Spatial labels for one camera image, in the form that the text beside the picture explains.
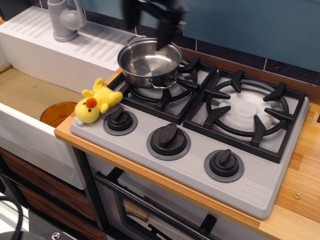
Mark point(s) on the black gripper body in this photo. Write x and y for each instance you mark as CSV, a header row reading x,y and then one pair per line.
x,y
171,11

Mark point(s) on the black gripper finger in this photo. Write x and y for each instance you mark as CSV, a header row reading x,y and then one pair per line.
x,y
131,13
166,31

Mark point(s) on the yellow stuffed duck toy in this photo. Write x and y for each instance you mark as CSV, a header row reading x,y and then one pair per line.
x,y
96,102

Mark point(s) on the stainless steel pan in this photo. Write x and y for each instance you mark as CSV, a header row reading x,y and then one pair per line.
x,y
144,66

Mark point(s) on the grey toy faucet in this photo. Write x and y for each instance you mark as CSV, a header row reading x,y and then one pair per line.
x,y
65,22

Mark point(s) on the black left burner grate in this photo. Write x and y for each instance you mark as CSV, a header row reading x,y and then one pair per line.
x,y
170,104

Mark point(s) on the black burner grate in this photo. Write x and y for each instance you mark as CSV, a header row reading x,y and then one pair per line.
x,y
170,104
258,117

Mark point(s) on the black left stove knob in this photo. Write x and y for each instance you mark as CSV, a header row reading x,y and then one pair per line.
x,y
120,122

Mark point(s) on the black stove knob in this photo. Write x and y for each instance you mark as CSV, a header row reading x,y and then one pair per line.
x,y
224,166
120,122
168,143

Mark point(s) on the white toy sink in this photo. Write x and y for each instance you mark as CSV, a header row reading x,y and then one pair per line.
x,y
38,72

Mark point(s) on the black middle stove knob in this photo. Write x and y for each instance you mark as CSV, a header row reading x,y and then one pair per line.
x,y
168,143

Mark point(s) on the black right burner grate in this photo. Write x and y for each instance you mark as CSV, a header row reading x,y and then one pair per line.
x,y
258,117

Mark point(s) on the black right stove knob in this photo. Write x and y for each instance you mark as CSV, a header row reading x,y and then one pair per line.
x,y
224,166

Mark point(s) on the grey toy stove top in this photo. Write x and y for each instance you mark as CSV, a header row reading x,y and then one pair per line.
x,y
254,193

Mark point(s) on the wooden drawer cabinet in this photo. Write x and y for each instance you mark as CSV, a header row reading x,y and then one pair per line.
x,y
49,196

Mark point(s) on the teal wall cabinet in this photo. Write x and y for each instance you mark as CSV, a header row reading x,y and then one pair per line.
x,y
287,31

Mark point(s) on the oven door with handle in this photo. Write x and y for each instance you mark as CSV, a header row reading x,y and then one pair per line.
x,y
144,211

